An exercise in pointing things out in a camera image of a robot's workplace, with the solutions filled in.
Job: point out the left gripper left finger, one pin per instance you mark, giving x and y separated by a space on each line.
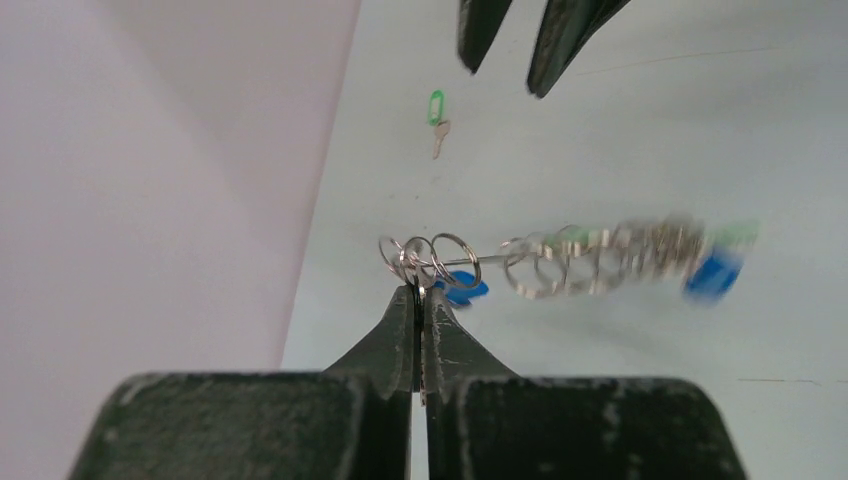
349 421

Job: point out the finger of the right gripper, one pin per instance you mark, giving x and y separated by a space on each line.
566 26
478 23

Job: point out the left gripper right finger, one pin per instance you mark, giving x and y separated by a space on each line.
484 421

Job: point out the keyring with tagged keys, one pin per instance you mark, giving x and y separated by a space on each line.
578 260

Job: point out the key with green tag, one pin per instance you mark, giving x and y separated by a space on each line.
441 126

